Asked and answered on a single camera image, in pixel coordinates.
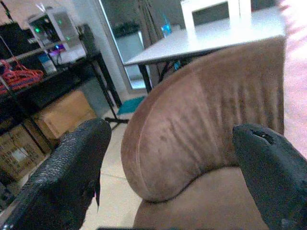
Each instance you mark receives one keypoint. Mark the small white blue box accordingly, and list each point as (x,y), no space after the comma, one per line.
(47,63)

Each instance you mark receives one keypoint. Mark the grey curtain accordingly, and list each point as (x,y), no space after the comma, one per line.
(148,24)

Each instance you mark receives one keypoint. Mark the large brown cardboard box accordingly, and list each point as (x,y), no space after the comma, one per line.
(64,115)

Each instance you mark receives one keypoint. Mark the blue transparent cup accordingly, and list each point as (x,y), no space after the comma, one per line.
(166,30)

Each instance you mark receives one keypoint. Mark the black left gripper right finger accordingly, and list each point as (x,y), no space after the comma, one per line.
(275,172)

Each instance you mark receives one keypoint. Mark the white computer case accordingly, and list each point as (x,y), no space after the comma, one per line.
(62,26)

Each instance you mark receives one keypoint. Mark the brown suede sofa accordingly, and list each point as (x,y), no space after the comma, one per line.
(192,131)

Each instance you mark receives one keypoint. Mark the teal floor mat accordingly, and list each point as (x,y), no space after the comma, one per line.
(130,105)

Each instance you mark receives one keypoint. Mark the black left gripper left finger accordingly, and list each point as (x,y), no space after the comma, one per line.
(64,172)

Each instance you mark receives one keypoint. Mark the black speaker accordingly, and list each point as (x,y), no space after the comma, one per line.
(88,39)

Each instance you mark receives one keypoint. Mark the black desk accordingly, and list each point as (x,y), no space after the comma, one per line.
(72,74)

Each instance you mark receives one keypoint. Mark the white open box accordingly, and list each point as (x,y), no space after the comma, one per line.
(187,12)

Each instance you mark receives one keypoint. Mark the printed cardboard box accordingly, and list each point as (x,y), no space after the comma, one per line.
(19,153)

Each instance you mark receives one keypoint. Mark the white folding table black legs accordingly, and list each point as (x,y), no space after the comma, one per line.
(216,38)

